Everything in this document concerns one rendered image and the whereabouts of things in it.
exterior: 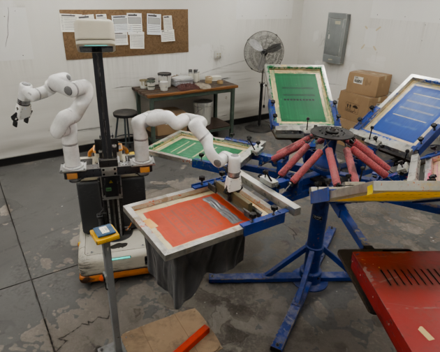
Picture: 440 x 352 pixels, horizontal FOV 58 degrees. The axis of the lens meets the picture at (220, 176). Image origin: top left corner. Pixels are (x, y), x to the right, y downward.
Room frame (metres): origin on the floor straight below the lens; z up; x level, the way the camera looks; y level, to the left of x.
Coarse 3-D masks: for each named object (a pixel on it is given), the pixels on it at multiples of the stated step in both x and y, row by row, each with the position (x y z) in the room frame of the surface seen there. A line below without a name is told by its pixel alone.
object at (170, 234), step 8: (232, 208) 2.14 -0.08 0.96; (216, 216) 2.05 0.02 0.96; (240, 216) 2.05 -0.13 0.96; (224, 224) 1.95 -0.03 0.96; (232, 224) 1.96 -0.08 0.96; (160, 232) 1.86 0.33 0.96; (168, 232) 1.86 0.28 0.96; (176, 232) 1.86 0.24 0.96; (200, 232) 1.87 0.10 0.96; (208, 232) 1.87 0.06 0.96; (216, 232) 1.87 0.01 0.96; (168, 240) 1.78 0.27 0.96; (176, 240) 1.78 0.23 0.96; (184, 240) 1.78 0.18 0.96
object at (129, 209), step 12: (180, 192) 2.27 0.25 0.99; (192, 192) 2.31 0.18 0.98; (240, 192) 2.34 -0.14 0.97; (132, 204) 2.10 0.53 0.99; (144, 204) 2.12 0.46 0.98; (156, 204) 2.16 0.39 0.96; (264, 204) 2.15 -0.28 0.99; (132, 216) 1.96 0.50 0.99; (144, 228) 1.83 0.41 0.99; (240, 228) 1.86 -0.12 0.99; (156, 240) 1.72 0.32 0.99; (204, 240) 1.74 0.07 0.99; (216, 240) 1.76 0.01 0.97; (168, 252) 1.62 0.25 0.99; (180, 252) 1.64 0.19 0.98
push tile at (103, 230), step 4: (108, 224) 1.90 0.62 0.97; (96, 228) 1.85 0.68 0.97; (100, 228) 1.85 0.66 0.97; (104, 228) 1.85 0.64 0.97; (108, 228) 1.85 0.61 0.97; (112, 228) 1.85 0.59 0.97; (96, 232) 1.82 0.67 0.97; (100, 232) 1.82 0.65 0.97; (104, 232) 1.82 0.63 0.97; (108, 232) 1.82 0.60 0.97; (112, 232) 1.82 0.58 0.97; (100, 236) 1.78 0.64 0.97
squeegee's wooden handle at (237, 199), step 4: (216, 184) 2.31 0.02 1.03; (220, 184) 2.27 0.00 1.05; (224, 184) 2.26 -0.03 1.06; (220, 188) 2.27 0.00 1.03; (220, 192) 2.27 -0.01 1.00; (232, 192) 2.16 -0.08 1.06; (236, 192) 2.16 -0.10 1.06; (232, 196) 2.16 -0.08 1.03; (236, 196) 2.12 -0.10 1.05; (240, 196) 2.11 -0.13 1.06; (232, 200) 2.16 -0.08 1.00; (236, 200) 2.12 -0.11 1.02; (240, 200) 2.09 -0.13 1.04; (244, 200) 2.06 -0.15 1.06; (248, 200) 2.06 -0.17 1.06; (236, 204) 2.12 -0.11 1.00; (240, 204) 2.08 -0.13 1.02; (244, 204) 2.05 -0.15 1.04; (248, 204) 2.02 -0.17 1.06; (252, 204) 2.04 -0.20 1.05; (248, 208) 2.02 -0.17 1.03
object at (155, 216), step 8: (192, 200) 2.23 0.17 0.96; (200, 200) 2.23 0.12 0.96; (224, 200) 2.24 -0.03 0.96; (160, 208) 2.12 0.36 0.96; (168, 208) 2.12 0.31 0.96; (176, 208) 2.12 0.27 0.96; (208, 208) 2.14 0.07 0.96; (152, 216) 2.03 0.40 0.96; (160, 216) 2.03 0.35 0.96; (160, 224) 1.93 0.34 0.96; (168, 224) 1.94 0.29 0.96
